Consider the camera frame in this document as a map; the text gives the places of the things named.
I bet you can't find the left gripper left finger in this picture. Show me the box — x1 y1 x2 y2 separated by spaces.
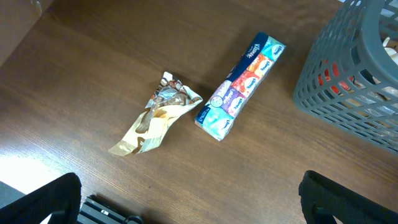
1 172 81 224

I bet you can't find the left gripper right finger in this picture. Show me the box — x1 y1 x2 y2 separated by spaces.
298 170 397 224

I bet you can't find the grey plastic shopping basket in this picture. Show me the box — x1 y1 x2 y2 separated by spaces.
293 0 397 152

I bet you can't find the orange pasta package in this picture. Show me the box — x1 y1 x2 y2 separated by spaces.
317 58 398 125

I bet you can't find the Kleenex tissue multipack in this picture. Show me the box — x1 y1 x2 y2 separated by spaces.
195 32 285 141

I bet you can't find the brown white snack bag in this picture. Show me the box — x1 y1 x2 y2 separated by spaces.
109 72 203 156

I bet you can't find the white brown panko bag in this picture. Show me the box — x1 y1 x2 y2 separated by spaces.
382 37 398 64

